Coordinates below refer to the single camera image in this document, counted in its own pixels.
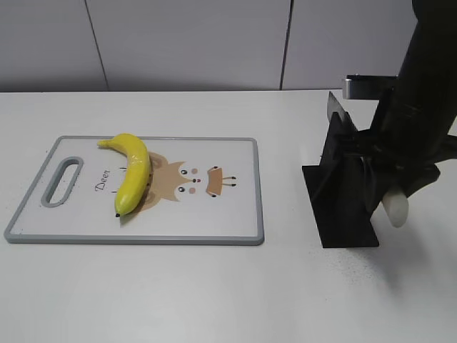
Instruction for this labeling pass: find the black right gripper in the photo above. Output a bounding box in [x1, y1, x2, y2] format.
[341, 67, 456, 200]

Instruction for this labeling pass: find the black knife stand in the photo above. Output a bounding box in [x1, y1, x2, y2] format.
[302, 111, 379, 248]

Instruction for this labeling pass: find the grey rimmed deer cutting board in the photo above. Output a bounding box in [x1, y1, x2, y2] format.
[4, 134, 264, 246]

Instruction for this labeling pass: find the yellow plastic banana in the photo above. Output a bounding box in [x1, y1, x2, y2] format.
[97, 133, 151, 217]

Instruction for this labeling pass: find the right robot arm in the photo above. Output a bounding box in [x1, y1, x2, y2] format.
[342, 1, 456, 203]

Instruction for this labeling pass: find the white handled cleaver knife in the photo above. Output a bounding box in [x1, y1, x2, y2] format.
[326, 91, 409, 228]

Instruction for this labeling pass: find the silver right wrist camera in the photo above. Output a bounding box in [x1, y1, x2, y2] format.
[342, 74, 398, 100]

